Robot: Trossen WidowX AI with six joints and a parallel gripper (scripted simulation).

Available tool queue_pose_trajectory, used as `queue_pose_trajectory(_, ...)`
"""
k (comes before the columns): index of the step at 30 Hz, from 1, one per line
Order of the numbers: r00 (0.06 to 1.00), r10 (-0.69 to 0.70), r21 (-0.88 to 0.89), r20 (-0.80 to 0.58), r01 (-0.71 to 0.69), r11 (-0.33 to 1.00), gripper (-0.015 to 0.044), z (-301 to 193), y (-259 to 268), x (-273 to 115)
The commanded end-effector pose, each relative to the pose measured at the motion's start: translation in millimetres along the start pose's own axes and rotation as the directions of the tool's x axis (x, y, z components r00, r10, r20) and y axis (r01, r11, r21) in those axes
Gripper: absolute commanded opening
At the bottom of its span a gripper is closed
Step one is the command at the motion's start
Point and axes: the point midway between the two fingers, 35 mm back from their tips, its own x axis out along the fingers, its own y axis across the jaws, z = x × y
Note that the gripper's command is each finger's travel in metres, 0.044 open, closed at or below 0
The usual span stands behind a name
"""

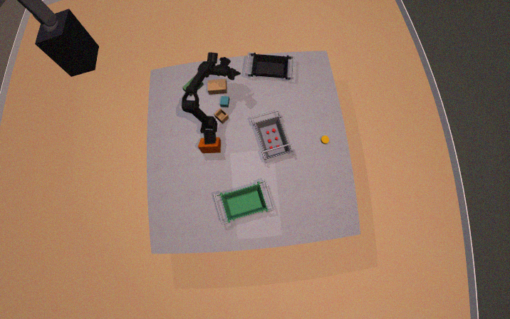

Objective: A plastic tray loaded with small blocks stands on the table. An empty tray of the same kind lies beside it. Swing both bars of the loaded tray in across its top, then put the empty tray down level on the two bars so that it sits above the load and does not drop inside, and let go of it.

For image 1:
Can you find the green plastic tray with wire bars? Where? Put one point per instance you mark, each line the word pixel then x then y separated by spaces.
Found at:
pixel 242 202

